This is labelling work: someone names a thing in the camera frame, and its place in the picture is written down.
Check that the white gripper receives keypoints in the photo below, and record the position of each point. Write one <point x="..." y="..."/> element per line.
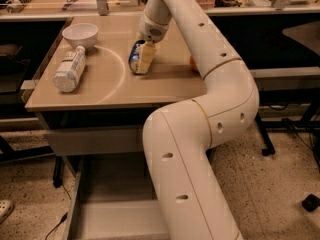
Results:
<point x="152" y="31"/>

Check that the blue pepsi can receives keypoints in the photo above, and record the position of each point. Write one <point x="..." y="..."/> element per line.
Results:
<point x="134" y="57"/>

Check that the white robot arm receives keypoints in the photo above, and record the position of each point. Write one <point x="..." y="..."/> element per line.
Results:
<point x="176" y="137"/>

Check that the grey drawer cabinet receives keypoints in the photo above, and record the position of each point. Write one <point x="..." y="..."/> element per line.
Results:
<point x="106" y="112"/>

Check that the open middle drawer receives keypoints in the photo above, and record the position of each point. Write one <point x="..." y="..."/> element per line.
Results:
<point x="114" y="199"/>

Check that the orange fruit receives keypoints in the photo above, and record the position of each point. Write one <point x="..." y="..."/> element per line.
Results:
<point x="193" y="64"/>

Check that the white bowl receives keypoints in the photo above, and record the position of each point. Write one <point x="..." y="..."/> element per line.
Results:
<point x="81" y="34"/>

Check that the clear plastic water bottle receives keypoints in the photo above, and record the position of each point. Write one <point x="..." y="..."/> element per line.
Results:
<point x="68" y="74"/>

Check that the black table leg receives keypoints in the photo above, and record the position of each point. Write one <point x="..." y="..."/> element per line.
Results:
<point x="269" y="148"/>

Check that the white shoe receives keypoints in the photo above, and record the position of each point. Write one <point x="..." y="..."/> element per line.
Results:
<point x="6" y="207"/>

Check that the black caster wheel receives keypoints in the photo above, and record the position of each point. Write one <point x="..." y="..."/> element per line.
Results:
<point x="311" y="203"/>

